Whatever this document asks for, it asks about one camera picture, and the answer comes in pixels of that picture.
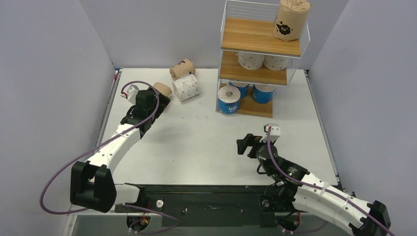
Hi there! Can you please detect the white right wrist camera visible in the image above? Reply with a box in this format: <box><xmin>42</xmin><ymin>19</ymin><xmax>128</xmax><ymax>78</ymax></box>
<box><xmin>260</xmin><ymin>123</ymin><xmax>281</xmax><ymax>144</ymax></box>

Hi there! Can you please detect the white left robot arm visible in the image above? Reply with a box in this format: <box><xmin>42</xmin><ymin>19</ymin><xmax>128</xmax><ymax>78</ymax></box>
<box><xmin>70</xmin><ymin>88</ymin><xmax>170</xmax><ymax>212</ymax></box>

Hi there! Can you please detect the blue paper roll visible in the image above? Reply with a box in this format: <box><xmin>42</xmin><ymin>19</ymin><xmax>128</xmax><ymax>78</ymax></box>
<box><xmin>217</xmin><ymin>86</ymin><xmax>240</xmax><ymax>115</ymax></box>
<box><xmin>229</xmin><ymin>82</ymin><xmax>250</xmax><ymax>98</ymax></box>
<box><xmin>252</xmin><ymin>84</ymin><xmax>275</xmax><ymax>104</ymax></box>

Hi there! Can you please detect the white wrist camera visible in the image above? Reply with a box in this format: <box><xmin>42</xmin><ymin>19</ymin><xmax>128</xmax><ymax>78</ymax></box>
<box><xmin>120</xmin><ymin>84</ymin><xmax>139</xmax><ymax>105</ymax></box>
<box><xmin>260</xmin><ymin>123</ymin><xmax>281</xmax><ymax>144</ymax></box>

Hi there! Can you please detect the white wire wooden shelf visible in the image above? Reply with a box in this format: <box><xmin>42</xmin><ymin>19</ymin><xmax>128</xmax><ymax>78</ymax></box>
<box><xmin>217</xmin><ymin>0</ymin><xmax>310</xmax><ymax>118</ymax></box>

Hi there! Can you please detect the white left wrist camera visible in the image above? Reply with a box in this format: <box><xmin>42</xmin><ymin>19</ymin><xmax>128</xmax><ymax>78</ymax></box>
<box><xmin>120</xmin><ymin>84</ymin><xmax>139</xmax><ymax>105</ymax></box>

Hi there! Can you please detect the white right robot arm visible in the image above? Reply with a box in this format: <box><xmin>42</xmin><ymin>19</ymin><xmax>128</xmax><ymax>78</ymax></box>
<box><xmin>237</xmin><ymin>125</ymin><xmax>393</xmax><ymax>236</ymax></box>

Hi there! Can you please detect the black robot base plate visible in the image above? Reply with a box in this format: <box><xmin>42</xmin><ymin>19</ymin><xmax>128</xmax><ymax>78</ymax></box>
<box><xmin>115</xmin><ymin>184</ymin><xmax>297</xmax><ymax>228</ymax></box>

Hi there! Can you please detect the floral white paper roll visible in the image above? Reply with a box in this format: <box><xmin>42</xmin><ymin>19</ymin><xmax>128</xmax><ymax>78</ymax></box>
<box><xmin>263</xmin><ymin>55</ymin><xmax>289</xmax><ymax>71</ymax></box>
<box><xmin>236</xmin><ymin>52</ymin><xmax>265</xmax><ymax>70</ymax></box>
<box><xmin>172</xmin><ymin>74</ymin><xmax>201</xmax><ymax>102</ymax></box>

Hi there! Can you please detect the brown paper roll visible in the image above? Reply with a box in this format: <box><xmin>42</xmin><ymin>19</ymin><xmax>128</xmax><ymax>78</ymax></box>
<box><xmin>273</xmin><ymin>0</ymin><xmax>311</xmax><ymax>41</ymax></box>
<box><xmin>153</xmin><ymin>82</ymin><xmax>172</xmax><ymax>98</ymax></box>
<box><xmin>170</xmin><ymin>59</ymin><xmax>196</xmax><ymax>81</ymax></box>

